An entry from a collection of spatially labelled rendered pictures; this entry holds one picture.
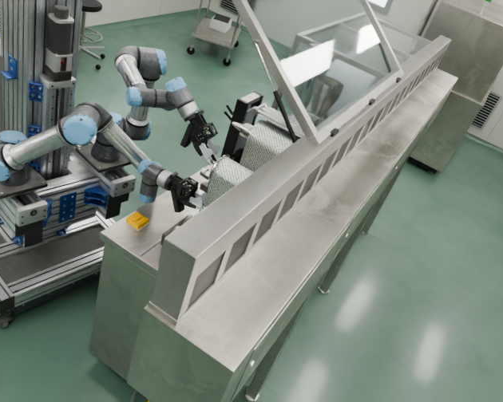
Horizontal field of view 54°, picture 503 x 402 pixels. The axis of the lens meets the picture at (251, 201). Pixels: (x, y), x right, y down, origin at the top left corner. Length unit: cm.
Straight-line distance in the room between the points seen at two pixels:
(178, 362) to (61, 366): 164
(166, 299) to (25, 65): 157
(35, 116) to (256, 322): 171
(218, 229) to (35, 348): 192
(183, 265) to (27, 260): 202
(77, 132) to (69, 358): 127
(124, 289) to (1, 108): 116
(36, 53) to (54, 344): 147
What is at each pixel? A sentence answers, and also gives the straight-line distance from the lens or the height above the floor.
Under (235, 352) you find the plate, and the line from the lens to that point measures 114.
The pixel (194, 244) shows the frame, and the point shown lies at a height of 165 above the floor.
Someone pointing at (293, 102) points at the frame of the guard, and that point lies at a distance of 153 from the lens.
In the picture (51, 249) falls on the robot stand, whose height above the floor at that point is 21.
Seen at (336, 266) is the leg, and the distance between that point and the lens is 337.
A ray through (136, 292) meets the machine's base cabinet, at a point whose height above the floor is 71.
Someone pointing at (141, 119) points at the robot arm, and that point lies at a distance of 260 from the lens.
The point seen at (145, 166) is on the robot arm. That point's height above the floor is 114.
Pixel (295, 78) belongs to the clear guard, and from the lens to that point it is 162.
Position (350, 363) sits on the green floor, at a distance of 325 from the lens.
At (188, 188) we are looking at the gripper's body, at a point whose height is 116.
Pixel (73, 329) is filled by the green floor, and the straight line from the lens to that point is 293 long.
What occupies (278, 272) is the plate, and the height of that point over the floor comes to 144.
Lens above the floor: 233
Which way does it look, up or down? 35 degrees down
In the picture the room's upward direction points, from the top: 19 degrees clockwise
